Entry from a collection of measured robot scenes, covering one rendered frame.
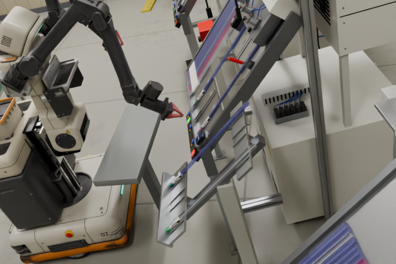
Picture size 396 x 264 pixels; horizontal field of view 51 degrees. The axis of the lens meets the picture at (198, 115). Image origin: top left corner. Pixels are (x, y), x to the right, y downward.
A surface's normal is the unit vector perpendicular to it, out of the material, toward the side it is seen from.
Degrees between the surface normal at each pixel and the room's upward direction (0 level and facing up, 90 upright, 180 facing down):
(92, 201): 0
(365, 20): 90
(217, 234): 0
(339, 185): 90
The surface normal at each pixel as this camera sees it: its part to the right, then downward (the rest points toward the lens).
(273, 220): -0.25, -0.76
